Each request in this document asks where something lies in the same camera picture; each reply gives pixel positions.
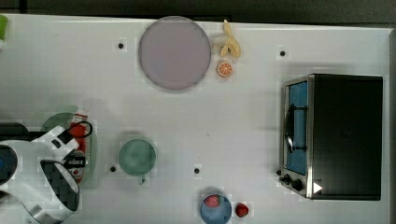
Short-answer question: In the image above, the silver toaster oven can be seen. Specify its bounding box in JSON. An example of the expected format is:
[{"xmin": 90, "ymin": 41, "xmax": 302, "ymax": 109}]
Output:
[{"xmin": 276, "ymin": 74, "xmax": 383, "ymax": 201}]

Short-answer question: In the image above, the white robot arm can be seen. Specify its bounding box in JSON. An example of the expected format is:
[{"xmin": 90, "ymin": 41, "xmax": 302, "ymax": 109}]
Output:
[{"xmin": 1, "ymin": 126, "xmax": 80, "ymax": 224}]

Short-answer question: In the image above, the grey round plate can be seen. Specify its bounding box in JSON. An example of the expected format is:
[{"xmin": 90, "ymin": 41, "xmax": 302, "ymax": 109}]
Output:
[{"xmin": 138, "ymin": 16, "xmax": 211, "ymax": 91}]

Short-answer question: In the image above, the red plush strawberry in bowl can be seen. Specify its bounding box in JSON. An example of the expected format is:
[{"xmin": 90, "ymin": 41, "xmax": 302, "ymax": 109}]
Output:
[{"xmin": 204, "ymin": 194, "xmax": 220, "ymax": 207}]

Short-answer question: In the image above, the blue bowl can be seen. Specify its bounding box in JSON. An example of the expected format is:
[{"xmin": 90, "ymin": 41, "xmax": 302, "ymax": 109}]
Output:
[{"xmin": 200, "ymin": 194, "xmax": 232, "ymax": 224}]

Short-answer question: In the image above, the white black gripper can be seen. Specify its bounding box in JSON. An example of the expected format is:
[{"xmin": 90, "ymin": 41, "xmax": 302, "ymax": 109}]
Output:
[{"xmin": 34, "ymin": 126, "xmax": 86, "ymax": 169}]

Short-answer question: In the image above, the peeled plush banana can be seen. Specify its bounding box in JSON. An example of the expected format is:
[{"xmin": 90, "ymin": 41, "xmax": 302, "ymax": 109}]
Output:
[{"xmin": 212, "ymin": 20, "xmax": 242, "ymax": 58}]

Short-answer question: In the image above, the red plush strawberry on table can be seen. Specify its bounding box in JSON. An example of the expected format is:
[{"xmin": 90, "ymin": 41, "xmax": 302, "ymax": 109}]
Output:
[{"xmin": 235, "ymin": 203, "xmax": 249, "ymax": 217}]

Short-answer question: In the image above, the green white bottle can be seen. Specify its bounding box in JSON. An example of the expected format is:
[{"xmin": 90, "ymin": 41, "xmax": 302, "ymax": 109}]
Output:
[{"xmin": 0, "ymin": 15, "xmax": 8, "ymax": 49}]

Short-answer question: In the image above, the red plush ketchup bottle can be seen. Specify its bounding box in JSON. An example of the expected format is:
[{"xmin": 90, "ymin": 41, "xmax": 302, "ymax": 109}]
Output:
[{"xmin": 70, "ymin": 109, "xmax": 90, "ymax": 183}]

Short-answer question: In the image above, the green metal cup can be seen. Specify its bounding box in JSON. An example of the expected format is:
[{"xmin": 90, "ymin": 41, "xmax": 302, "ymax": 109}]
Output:
[{"xmin": 118, "ymin": 138, "xmax": 157, "ymax": 185}]

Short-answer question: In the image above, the plush orange slice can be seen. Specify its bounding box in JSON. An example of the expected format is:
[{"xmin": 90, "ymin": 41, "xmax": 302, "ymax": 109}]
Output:
[{"xmin": 217, "ymin": 61, "xmax": 233, "ymax": 77}]

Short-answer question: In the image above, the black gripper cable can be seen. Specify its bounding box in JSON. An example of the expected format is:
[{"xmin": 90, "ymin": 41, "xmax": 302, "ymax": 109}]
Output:
[{"xmin": 68, "ymin": 120, "xmax": 93, "ymax": 139}]

